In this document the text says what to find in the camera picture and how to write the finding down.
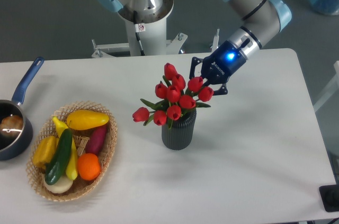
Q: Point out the blue saucepan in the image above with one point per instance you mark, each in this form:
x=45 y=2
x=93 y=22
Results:
x=16 y=129

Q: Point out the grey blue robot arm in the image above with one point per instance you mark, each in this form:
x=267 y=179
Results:
x=262 y=20

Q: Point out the green cucumber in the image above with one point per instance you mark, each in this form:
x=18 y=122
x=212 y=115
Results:
x=56 y=168

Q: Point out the purple sweet potato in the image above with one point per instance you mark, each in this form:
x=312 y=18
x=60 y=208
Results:
x=96 y=141

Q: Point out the orange fruit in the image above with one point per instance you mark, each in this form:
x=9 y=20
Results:
x=89 y=166

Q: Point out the yellow squash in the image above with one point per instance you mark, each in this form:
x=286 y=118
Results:
x=71 y=169

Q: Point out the white onion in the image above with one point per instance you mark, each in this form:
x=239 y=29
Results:
x=61 y=186

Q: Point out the woven wicker basket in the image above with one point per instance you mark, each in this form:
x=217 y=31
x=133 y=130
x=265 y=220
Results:
x=80 y=187

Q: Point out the yellow bell pepper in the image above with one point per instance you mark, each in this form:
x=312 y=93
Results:
x=44 y=152

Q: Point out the black device at edge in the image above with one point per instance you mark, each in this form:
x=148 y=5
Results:
x=329 y=196

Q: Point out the red tulip bouquet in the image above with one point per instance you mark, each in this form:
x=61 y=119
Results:
x=178 y=98

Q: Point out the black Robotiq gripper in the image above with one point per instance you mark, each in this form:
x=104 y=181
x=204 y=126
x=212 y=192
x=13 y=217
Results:
x=219 y=66

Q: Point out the white frame at right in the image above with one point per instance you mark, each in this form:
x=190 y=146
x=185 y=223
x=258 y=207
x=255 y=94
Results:
x=328 y=91

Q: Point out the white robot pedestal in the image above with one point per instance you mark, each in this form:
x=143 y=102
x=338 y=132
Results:
x=146 y=28

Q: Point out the dark grey ribbed vase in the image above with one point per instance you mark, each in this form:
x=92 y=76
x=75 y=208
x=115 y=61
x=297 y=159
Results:
x=179 y=136

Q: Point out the yellow mango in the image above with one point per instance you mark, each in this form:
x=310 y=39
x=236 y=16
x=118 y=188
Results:
x=86 y=119

